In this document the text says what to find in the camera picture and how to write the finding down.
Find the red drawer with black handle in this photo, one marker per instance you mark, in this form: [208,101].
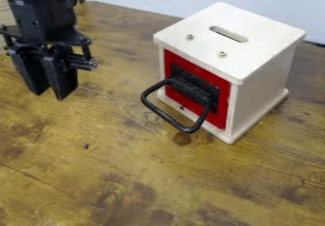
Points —
[195,89]

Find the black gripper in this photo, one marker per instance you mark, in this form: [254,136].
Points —
[46,22]

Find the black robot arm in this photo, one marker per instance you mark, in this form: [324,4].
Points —
[47,47]

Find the white wooden box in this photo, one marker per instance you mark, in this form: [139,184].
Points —
[241,52]

